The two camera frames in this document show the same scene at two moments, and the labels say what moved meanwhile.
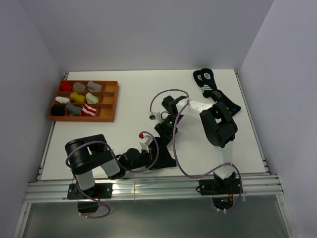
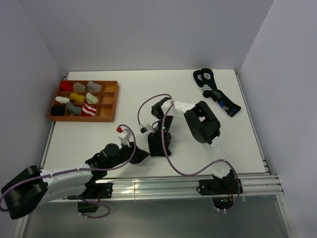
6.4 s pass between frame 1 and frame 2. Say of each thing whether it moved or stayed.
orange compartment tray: stayed
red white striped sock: stayed
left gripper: moved
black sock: moved
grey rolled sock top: stayed
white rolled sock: stayed
